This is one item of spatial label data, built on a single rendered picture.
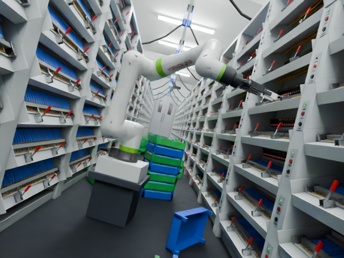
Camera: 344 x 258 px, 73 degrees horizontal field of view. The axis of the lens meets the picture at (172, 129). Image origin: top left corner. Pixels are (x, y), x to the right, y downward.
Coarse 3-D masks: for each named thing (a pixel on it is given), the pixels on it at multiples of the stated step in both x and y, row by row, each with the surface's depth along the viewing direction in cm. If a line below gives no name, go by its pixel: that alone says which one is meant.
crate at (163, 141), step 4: (152, 136) 213; (156, 136) 204; (148, 140) 219; (152, 140) 210; (156, 140) 203; (160, 140) 205; (164, 140) 206; (168, 140) 208; (176, 140) 231; (160, 144) 205; (164, 144) 207; (168, 144) 208; (172, 144) 210; (176, 144) 211; (180, 144) 213; (184, 144) 215; (180, 148) 214; (184, 148) 215
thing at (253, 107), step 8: (248, 104) 159; (256, 104) 158; (264, 104) 134; (272, 104) 125; (280, 104) 117; (288, 104) 109; (296, 104) 103; (248, 112) 159; (256, 112) 146; (264, 112) 135
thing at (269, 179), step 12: (240, 156) 159; (252, 156) 160; (264, 156) 154; (276, 156) 139; (240, 168) 146; (252, 168) 139; (264, 168) 129; (276, 168) 124; (252, 180) 128; (264, 180) 112; (276, 180) 109; (276, 192) 101
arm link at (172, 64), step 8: (208, 40) 119; (216, 40) 118; (192, 48) 126; (200, 48) 121; (208, 48) 115; (216, 48) 115; (168, 56) 136; (176, 56) 131; (184, 56) 128; (192, 56) 124; (168, 64) 134; (176, 64) 132; (184, 64) 130; (192, 64) 129; (168, 72) 138
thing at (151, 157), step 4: (152, 152) 204; (144, 156) 219; (148, 156) 209; (152, 156) 203; (156, 156) 204; (152, 160) 203; (156, 160) 205; (160, 160) 206; (164, 160) 208; (168, 160) 210; (172, 160) 211; (176, 160) 213; (180, 160) 215; (168, 164) 210; (172, 164) 212; (176, 164) 213; (180, 164) 215
